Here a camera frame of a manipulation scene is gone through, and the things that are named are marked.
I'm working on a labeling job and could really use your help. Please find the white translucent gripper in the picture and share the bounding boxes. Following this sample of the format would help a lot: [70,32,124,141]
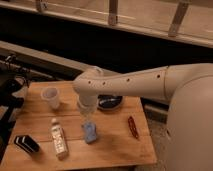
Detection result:
[77,94,98,122]

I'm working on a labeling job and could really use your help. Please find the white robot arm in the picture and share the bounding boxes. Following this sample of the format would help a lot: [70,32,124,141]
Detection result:
[73,63,213,171]

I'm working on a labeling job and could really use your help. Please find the black white striped eraser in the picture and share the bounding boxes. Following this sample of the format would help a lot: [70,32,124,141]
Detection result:
[14,135,40,153]

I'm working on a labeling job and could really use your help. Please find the black round bowl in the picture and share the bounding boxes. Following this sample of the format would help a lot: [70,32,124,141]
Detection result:
[98,95,123,110]

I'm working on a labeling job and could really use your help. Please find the blue sponge cloth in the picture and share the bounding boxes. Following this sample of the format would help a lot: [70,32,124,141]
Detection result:
[82,121,98,144]

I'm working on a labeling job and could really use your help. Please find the translucent plastic cup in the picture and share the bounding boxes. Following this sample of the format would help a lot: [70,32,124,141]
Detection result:
[41,87,60,110]

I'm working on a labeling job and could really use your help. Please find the clear plastic bottle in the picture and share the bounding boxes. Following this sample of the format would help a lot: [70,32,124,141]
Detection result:
[51,118,68,159]

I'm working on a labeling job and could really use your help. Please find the red pocket knife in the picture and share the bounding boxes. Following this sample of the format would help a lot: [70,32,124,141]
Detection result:
[128,116,139,139]

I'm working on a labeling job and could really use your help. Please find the black equipment stand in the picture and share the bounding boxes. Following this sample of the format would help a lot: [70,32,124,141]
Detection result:
[0,54,29,162]

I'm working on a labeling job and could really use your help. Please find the metal window railing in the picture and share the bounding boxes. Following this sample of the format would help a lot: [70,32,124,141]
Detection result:
[0,0,213,48]

